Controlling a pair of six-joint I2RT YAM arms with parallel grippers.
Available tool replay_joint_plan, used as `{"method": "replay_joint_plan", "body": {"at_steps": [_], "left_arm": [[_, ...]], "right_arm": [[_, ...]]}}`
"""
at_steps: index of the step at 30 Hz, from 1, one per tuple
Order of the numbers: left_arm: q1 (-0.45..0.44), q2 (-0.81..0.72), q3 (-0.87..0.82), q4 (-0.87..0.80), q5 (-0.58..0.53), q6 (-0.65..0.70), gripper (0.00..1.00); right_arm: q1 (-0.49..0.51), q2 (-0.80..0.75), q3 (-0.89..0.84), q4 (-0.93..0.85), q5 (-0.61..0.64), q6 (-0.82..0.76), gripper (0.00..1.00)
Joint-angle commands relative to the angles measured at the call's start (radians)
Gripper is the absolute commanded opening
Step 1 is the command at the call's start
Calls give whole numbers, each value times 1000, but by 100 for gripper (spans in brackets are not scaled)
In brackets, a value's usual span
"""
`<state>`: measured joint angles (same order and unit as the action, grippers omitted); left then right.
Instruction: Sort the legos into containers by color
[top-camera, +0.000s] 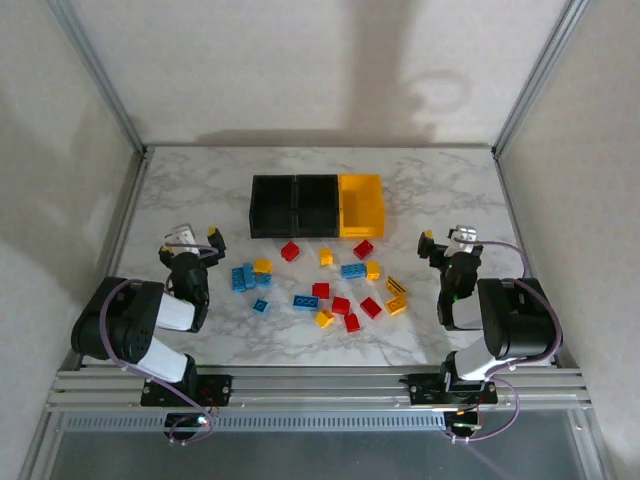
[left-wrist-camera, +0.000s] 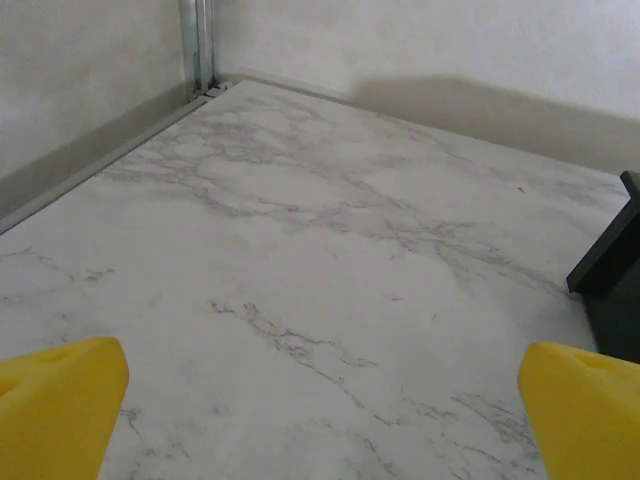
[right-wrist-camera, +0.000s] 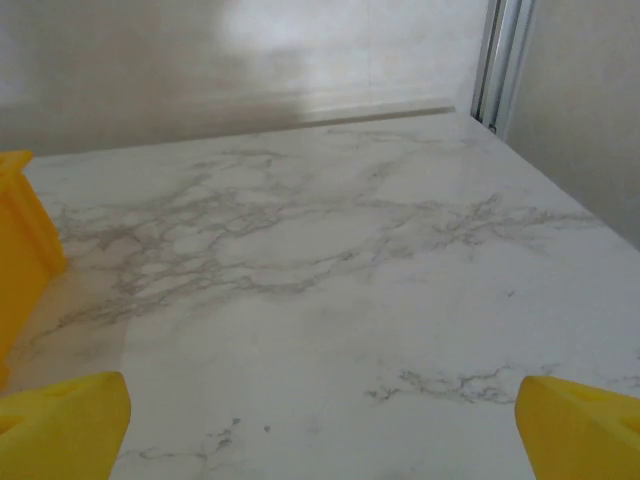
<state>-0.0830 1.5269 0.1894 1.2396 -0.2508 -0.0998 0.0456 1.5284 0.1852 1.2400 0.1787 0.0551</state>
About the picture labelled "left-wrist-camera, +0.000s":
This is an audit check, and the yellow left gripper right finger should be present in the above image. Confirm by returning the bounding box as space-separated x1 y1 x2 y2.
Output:
518 341 640 480

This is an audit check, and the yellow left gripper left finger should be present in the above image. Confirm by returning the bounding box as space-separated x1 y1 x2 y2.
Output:
0 336 130 480

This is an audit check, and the black storage bin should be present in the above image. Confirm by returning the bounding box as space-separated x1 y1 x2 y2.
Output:
565 169 640 369

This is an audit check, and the aluminium table side rail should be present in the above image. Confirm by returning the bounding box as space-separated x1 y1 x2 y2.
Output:
0 82 231 236

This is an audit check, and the aluminium frame post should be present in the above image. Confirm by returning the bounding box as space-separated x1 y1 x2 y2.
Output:
178 0 217 99

